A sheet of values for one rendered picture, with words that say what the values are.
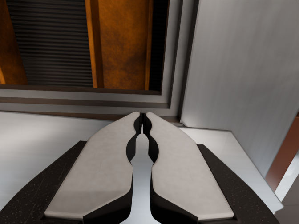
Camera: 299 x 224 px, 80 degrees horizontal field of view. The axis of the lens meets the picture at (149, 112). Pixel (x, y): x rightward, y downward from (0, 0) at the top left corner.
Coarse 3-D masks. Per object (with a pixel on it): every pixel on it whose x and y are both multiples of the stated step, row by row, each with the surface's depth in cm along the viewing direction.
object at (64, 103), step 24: (168, 0) 13; (192, 0) 11; (168, 24) 13; (192, 24) 12; (168, 48) 14; (168, 72) 14; (0, 96) 15; (24, 96) 15; (48, 96) 15; (72, 96) 15; (96, 96) 15; (120, 96) 15; (144, 96) 15; (168, 96) 16; (168, 120) 14
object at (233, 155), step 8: (232, 136) 15; (224, 144) 15; (232, 144) 15; (240, 144) 15; (224, 152) 15; (232, 152) 15; (240, 152) 16; (224, 160) 16; (232, 160) 16; (240, 160) 16; (248, 160) 16; (232, 168) 16; (240, 168) 16; (248, 168) 16; (256, 168) 16; (240, 176) 17; (248, 176) 17; (256, 176) 17; (248, 184) 17; (256, 184) 17; (264, 184) 17; (256, 192) 18; (264, 192) 18
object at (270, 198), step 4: (268, 188) 18; (268, 192) 18; (272, 192) 18; (264, 196) 18; (268, 196) 18; (272, 196) 18; (276, 196) 18; (264, 200) 19; (268, 200) 19; (272, 200) 19; (276, 200) 19; (268, 204) 19; (272, 204) 19; (276, 204) 19; (280, 204) 19; (272, 208) 19; (276, 208) 19; (280, 208) 19; (272, 212) 20
